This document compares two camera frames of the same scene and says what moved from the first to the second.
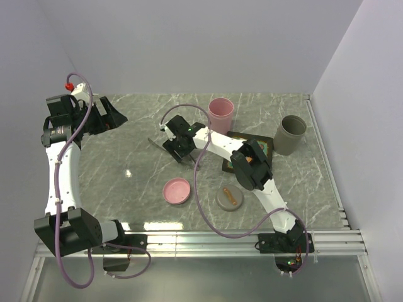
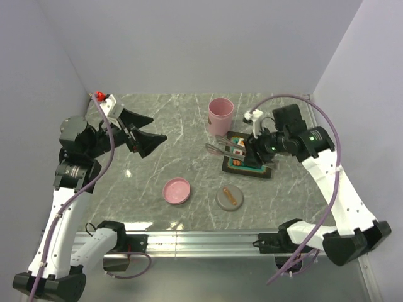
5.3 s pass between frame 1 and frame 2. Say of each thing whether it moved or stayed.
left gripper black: moved
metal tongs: moved
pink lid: stayed
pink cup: stayed
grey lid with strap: stayed
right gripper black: moved
